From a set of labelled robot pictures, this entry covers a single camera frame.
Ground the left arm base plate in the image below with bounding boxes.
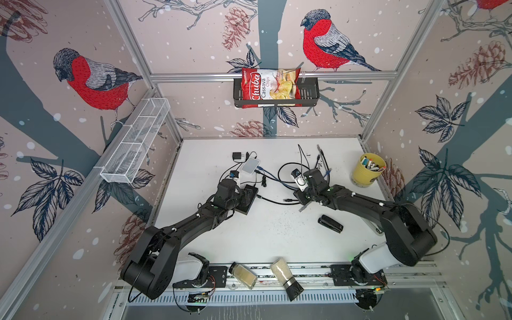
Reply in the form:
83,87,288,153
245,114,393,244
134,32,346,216
169,253,228,288

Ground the black network switch box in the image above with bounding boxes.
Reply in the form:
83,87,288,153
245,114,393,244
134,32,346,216
234,185,259,215

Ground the blue ethernet cable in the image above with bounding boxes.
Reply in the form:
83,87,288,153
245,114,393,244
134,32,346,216
255,165,333,191

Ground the black looped ethernet cable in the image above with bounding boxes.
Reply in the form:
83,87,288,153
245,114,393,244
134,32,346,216
255,161,311,191

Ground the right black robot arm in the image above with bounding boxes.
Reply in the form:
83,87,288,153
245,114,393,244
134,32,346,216
291,169,437,283

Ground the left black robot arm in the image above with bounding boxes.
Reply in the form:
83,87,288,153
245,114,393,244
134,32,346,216
121,179,258,299

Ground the black wall basket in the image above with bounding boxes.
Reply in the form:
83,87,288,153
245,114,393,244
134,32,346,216
233,77,320,109

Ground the black power adapter with cable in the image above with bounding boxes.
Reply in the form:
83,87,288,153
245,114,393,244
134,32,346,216
232,151,257,163

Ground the white wire mesh shelf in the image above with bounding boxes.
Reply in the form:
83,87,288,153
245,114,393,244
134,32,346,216
100,97,170,183

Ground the red cassava chips bag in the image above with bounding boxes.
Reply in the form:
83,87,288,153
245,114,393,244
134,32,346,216
241,68,301,102

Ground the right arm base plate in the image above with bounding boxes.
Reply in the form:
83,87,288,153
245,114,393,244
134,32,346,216
328,249,388,287

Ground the glass spice jar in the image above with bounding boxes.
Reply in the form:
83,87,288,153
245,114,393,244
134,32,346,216
229,262,258,289

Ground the black stapler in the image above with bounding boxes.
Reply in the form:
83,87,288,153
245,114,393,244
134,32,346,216
317,215,343,233

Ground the yellow cup with pens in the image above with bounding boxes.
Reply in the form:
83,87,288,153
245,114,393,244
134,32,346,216
351,153,387,187

